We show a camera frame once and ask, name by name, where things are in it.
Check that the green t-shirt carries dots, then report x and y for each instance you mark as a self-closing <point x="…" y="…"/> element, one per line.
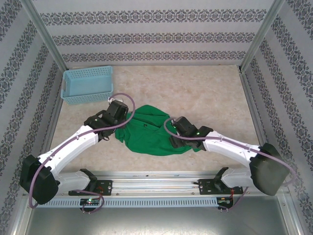
<point x="146" y="139"/>

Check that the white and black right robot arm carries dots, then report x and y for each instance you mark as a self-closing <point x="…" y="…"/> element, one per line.
<point x="230" y="149"/>

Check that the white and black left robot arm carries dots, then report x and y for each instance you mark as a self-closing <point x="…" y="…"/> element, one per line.
<point x="71" y="147"/>

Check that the light blue plastic basket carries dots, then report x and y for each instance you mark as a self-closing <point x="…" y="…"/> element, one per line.
<point x="85" y="85"/>

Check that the right controller circuit board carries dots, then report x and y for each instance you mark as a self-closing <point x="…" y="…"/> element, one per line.
<point x="225" y="200"/>

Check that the controller circuit board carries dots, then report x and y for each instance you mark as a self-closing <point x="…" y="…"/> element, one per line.
<point x="90" y="202"/>
<point x="225" y="200"/>

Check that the left controller circuit board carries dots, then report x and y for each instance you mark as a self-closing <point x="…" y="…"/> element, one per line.
<point x="90" y="202"/>

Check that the grey metal sheet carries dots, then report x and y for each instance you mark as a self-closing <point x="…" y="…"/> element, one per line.
<point x="156" y="222"/>

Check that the aluminium left side rail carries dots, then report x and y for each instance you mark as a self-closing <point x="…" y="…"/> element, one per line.
<point x="56" y="102"/>

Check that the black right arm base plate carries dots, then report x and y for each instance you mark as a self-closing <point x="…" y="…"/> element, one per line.
<point x="205" y="187"/>

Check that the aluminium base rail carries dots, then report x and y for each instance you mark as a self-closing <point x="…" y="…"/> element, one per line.
<point x="151" y="182"/>

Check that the aluminium right side rail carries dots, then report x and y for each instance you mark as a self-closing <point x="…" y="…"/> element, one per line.
<point x="252" y="110"/>

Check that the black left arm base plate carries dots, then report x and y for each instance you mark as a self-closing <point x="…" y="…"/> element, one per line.
<point x="105" y="187"/>

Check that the aluminium left corner post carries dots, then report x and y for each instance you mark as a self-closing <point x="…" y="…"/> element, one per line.
<point x="45" y="34"/>

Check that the aluminium corner post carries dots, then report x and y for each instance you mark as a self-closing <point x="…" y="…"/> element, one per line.
<point x="261" y="34"/>
<point x="45" y="34"/>

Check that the aluminium right corner post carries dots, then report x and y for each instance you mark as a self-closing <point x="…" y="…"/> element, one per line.
<point x="261" y="34"/>

